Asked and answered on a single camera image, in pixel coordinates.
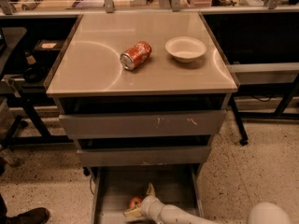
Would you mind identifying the top grey drawer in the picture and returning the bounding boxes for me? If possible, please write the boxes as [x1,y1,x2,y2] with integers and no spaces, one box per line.
[59,110,226,139]

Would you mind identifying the grey drawer cabinet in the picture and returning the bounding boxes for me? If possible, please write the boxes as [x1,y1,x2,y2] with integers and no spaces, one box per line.
[43,10,241,224]

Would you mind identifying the middle grey drawer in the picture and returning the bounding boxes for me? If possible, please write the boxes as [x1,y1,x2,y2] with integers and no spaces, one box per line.
[77,146,211,167]

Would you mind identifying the white paper bowl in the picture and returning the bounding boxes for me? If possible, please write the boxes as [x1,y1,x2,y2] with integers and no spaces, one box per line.
[165,36,206,63]

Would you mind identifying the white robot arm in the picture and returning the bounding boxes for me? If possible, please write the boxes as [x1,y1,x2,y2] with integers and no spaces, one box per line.
[123,183,292,224]

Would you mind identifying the open bottom grey drawer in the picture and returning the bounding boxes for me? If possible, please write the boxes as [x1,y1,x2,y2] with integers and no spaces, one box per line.
[91,164,203,224]

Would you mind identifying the orange soda can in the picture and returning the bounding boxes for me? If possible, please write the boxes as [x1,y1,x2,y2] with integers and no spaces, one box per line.
[120,41,151,71]

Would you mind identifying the black desk frame left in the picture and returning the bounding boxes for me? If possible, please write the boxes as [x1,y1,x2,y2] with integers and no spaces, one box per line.
[0,27,71,148]

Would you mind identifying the red apple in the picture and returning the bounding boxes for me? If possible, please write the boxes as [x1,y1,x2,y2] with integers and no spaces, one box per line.
[128,196,142,209]

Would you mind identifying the dark shoe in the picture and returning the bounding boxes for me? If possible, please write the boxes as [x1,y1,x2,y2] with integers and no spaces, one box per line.
[6,207,50,224]

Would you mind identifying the black headphones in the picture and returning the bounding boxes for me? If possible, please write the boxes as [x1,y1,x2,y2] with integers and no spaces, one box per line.
[23,64,46,83]

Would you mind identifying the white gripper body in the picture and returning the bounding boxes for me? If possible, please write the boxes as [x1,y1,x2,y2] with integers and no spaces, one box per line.
[141,195,165,224]

